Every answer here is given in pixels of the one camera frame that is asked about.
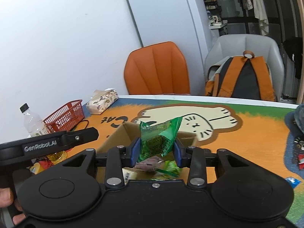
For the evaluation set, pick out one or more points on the white sandwich cracker package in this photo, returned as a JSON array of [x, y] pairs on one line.
[[129, 174]]

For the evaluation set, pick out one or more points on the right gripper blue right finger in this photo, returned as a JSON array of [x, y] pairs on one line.
[[193, 158]]

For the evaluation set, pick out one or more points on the floral tissue pack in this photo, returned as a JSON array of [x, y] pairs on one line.
[[101, 100]]

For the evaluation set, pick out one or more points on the purple snack packet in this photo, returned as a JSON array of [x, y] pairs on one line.
[[150, 164]]

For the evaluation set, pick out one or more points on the yellow tape roll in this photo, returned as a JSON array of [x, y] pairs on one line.
[[38, 167]]

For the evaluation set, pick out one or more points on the hanging clothes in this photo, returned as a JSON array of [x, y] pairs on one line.
[[260, 14]]

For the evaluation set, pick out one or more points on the grey armchair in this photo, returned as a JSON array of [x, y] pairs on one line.
[[235, 45]]

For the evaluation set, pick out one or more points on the white refrigerator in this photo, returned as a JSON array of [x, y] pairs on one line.
[[184, 22]]

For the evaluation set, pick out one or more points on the blue ceramic plate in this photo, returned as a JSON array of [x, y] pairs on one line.
[[294, 121]]

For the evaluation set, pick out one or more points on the person's left hand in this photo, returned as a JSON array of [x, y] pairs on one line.
[[6, 197]]

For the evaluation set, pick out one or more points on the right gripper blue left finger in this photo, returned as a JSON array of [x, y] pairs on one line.
[[118, 158]]

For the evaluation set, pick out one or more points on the orange chair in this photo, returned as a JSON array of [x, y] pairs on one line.
[[156, 70]]

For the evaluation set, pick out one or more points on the orange black backpack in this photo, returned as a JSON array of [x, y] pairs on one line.
[[246, 77]]

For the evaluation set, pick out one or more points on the colourful cat table mat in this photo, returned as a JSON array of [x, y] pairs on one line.
[[252, 129]]

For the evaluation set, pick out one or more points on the light green snack packet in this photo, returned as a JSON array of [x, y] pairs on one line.
[[169, 169]]

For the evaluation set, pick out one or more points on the blue snack packet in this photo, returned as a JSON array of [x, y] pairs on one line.
[[293, 181]]

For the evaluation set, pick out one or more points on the dark green snack packet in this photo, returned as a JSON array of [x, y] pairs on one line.
[[158, 139]]

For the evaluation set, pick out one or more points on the red plastic basket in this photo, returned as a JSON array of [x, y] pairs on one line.
[[66, 117]]

